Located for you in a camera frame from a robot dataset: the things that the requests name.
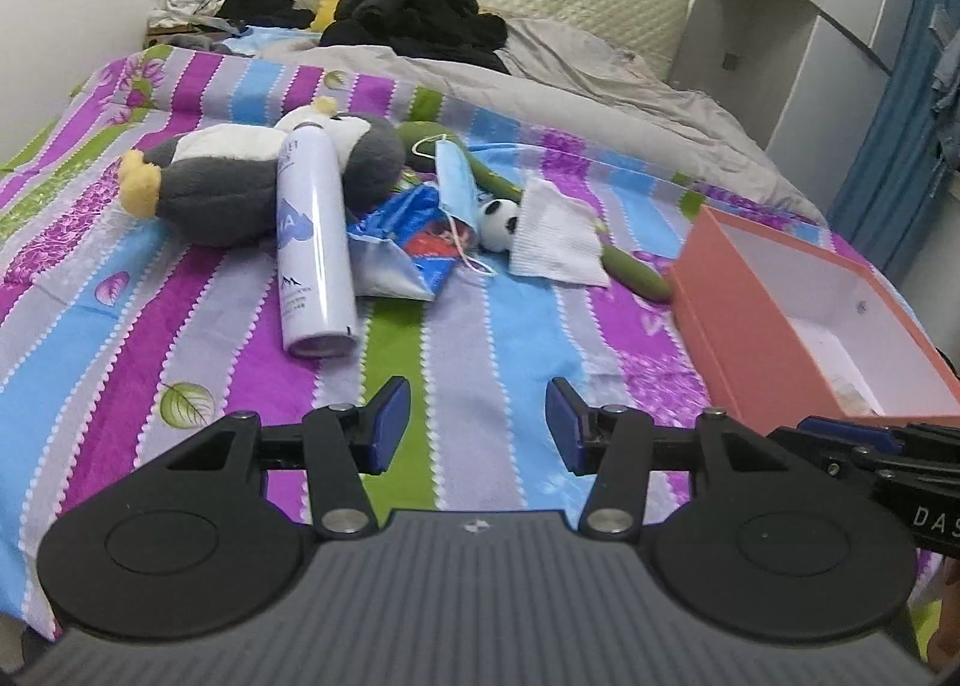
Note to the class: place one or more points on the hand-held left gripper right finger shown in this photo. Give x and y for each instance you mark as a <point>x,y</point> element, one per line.
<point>566,424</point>

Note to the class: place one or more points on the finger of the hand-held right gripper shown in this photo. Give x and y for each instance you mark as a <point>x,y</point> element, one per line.
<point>847,425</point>
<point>832,453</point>

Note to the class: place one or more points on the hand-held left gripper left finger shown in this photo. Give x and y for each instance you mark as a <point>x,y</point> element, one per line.
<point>390,424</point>

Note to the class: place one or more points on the small clear plastic packet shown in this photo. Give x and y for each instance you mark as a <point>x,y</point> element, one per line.
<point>859,397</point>

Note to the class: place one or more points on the orange cardboard box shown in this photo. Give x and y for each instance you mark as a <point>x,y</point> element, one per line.
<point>735,311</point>

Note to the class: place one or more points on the blue snack bag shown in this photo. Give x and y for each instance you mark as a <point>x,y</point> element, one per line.
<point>397,259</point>

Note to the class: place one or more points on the white gauze cloth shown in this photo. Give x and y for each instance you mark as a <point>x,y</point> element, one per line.
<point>555,236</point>

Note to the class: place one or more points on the black white panda ball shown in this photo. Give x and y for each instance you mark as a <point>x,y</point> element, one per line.
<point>499,225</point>

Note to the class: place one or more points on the blue face mask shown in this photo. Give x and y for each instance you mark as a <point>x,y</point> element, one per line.
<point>457,184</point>

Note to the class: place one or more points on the striped floral bed sheet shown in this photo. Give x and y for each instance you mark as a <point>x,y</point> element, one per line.
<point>480,356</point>

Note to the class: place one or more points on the white spray can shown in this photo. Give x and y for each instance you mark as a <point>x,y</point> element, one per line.
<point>315,266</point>

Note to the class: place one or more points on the blue curtain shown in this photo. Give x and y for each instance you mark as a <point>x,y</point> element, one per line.
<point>892,154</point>

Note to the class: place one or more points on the grey white penguin plush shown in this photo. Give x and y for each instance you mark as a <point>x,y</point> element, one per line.
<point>217,199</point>

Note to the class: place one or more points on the long green plush toy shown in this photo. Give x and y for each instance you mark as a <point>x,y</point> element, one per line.
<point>420,135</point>

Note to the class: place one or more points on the grey duvet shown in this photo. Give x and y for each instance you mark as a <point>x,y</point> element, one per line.
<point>637,109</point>

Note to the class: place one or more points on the grey wardrobe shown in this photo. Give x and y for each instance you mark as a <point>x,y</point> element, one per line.
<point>787,94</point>

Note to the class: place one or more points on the light blue cloth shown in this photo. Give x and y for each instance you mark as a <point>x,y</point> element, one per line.
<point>262,41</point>

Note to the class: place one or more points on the black jacket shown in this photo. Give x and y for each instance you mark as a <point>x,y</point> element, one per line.
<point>420,19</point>

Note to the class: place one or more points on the yellow pillow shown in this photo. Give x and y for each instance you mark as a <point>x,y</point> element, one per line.
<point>330,4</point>

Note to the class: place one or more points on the dark grey cloth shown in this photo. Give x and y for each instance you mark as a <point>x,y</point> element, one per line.
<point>199,43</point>

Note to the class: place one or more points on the black clothes pile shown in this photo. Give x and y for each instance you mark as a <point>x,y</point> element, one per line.
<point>259,4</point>

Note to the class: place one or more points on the dark wall switch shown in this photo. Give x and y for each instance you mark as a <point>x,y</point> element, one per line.
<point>730,62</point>

